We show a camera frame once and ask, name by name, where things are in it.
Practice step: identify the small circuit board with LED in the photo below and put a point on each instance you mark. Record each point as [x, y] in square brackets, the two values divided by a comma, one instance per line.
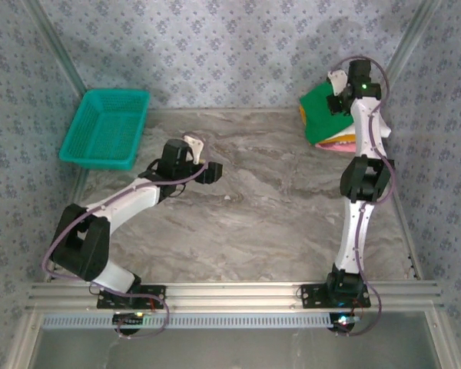
[343, 320]
[128, 320]

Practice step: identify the white folded t-shirt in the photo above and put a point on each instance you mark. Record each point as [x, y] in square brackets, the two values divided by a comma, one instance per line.
[345, 134]

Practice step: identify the green t-shirt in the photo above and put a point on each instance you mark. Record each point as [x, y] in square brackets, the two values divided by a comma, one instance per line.
[319, 115]

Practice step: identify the orange folded t-shirt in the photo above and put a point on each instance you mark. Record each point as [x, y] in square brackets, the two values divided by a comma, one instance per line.
[302, 115]

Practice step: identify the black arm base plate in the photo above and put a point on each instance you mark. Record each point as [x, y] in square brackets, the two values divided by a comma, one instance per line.
[311, 298]
[157, 294]

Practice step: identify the aluminium mounting rail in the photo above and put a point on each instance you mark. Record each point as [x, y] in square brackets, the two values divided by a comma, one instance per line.
[234, 296]

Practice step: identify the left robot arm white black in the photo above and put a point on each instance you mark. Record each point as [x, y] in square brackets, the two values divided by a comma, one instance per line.
[130, 200]

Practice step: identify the pink folded t-shirt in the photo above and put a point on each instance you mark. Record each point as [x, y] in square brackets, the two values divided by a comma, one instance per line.
[338, 148]

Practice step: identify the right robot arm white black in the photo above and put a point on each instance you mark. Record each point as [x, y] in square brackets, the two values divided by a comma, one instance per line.
[355, 238]

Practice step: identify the teal plastic basket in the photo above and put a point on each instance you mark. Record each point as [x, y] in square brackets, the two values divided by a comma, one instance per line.
[100, 127]

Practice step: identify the aluminium frame post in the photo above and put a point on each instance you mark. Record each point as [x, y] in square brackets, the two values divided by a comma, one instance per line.
[407, 50]

